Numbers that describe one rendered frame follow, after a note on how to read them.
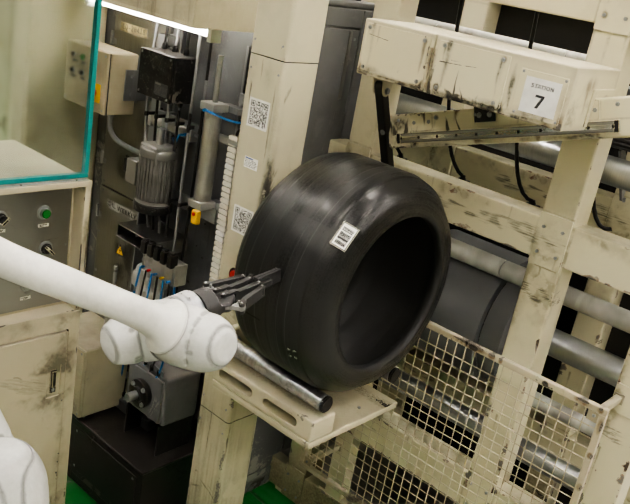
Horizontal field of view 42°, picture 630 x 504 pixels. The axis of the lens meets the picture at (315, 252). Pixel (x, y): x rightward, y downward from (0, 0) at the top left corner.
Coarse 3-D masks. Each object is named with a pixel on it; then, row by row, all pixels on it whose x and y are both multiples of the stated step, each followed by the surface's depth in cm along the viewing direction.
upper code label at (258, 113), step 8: (256, 104) 207; (264, 104) 205; (248, 112) 209; (256, 112) 208; (264, 112) 206; (248, 120) 210; (256, 120) 208; (264, 120) 206; (256, 128) 208; (264, 128) 206
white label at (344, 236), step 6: (342, 228) 178; (348, 228) 178; (354, 228) 178; (336, 234) 178; (342, 234) 178; (348, 234) 177; (354, 234) 177; (336, 240) 177; (342, 240) 177; (348, 240) 177; (336, 246) 177; (342, 246) 177; (348, 246) 177
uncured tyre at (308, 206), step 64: (320, 192) 185; (384, 192) 185; (256, 256) 187; (320, 256) 177; (384, 256) 232; (448, 256) 212; (256, 320) 190; (320, 320) 180; (384, 320) 227; (320, 384) 195
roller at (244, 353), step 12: (240, 348) 214; (252, 348) 215; (240, 360) 215; (252, 360) 211; (264, 360) 210; (264, 372) 208; (276, 372) 206; (288, 372) 206; (288, 384) 203; (300, 384) 202; (300, 396) 201; (312, 396) 198; (324, 396) 198; (324, 408) 198
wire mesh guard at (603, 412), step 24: (456, 336) 226; (432, 360) 233; (504, 360) 216; (408, 384) 240; (456, 384) 229; (552, 384) 208; (480, 408) 224; (600, 408) 200; (360, 432) 256; (552, 432) 211; (600, 432) 201; (384, 456) 251; (408, 456) 244; (456, 456) 232; (384, 480) 252; (504, 480) 223
